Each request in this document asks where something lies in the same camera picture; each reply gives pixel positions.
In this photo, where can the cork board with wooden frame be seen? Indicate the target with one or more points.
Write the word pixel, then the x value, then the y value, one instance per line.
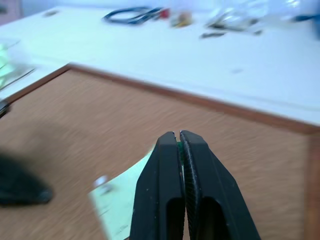
pixel 100 120

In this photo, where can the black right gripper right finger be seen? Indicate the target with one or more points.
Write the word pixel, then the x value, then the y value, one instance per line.
pixel 215 190

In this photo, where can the blue object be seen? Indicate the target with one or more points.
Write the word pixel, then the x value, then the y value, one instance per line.
pixel 310 21

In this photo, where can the clear pushpin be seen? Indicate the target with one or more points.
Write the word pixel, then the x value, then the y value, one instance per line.
pixel 102 184

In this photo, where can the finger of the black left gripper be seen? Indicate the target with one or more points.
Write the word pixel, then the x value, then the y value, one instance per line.
pixel 20 182

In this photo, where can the green pushpin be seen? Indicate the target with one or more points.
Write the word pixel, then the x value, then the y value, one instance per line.
pixel 180 150

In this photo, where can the light green paper note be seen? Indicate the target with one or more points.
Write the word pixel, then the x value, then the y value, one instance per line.
pixel 117 197

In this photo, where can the dark tray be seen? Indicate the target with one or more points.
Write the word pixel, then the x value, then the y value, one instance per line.
pixel 3 107

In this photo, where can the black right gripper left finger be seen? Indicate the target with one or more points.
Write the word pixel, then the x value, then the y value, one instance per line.
pixel 160 190

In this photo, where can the clear plastic bag with parts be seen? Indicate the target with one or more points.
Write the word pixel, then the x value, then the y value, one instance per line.
pixel 235 17

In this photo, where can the clear plastic box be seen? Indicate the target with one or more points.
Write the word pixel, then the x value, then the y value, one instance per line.
pixel 12 62

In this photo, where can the small red object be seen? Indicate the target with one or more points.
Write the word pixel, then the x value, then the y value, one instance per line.
pixel 165 13

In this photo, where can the small tan and yellow object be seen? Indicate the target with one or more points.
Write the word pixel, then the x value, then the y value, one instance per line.
pixel 182 18

